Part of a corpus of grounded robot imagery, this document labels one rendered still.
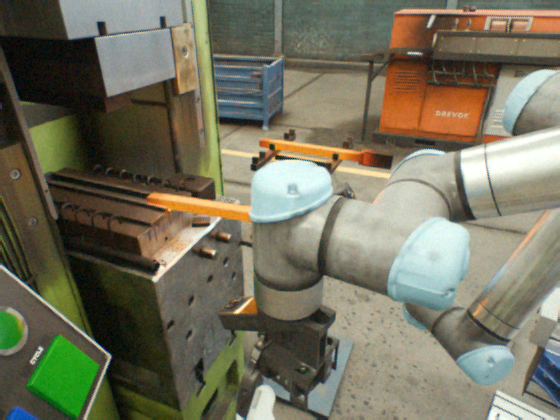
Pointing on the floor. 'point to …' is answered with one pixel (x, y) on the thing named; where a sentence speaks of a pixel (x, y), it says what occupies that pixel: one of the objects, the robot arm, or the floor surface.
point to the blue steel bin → (249, 87)
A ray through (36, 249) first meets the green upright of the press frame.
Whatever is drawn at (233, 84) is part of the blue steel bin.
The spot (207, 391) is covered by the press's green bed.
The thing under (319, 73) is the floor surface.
